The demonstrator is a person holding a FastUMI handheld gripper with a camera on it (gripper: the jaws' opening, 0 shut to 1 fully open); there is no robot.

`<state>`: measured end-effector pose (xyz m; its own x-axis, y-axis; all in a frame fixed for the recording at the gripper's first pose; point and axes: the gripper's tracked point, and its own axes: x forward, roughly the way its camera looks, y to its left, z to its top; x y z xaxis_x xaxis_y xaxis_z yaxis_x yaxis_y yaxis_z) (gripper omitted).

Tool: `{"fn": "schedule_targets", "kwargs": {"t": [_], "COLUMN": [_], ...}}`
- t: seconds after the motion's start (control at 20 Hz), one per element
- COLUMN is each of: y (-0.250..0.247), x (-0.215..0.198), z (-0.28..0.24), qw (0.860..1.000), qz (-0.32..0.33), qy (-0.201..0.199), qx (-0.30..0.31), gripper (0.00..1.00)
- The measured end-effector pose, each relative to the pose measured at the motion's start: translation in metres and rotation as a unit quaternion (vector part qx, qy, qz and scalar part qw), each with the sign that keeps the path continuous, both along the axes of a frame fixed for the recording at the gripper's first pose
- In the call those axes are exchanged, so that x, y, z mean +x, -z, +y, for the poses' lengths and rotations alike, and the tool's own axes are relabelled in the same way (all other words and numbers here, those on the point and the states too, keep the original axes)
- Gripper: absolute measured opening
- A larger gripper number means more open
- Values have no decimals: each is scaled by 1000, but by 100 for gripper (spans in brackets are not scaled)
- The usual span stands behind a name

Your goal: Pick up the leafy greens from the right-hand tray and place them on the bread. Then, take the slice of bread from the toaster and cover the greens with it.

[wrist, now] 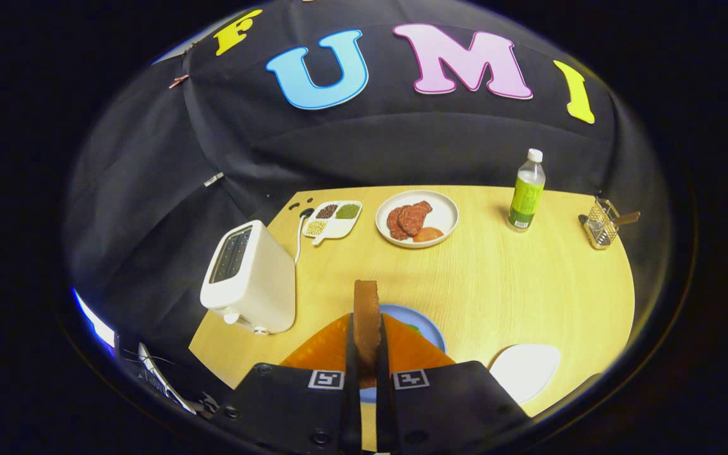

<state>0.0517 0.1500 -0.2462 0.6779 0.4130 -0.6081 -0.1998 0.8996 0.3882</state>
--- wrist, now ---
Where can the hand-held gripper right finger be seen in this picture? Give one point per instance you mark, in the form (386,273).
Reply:
(384,411)

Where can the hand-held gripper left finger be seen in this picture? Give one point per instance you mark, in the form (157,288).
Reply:
(351,404)

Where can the toasted bread slice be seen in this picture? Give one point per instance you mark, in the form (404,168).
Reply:
(367,322)

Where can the green lettuce leaf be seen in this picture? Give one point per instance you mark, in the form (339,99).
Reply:
(413,328)

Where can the blue plate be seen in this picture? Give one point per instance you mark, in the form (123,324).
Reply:
(427,330)

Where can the white oval plate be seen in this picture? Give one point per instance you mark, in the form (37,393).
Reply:
(525,370)

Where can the white toaster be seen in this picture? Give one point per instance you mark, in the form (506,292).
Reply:
(256,284)

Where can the white divided seasoning tray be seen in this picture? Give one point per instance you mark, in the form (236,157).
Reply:
(335,227)

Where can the red tomato slice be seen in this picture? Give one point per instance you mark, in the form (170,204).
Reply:
(428,234)

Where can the brown meat slice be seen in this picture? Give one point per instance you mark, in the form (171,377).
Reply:
(394,222)
(413,218)

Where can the white round plate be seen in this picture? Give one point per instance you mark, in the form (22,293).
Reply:
(443,215)

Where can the green label plastic bottle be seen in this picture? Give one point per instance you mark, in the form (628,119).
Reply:
(526,196)

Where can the silver metal clip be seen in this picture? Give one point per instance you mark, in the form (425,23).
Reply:
(214,179)

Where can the lit computer screen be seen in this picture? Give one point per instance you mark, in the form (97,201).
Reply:
(95,322)

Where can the pink clip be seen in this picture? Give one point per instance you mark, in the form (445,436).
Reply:
(179,81)

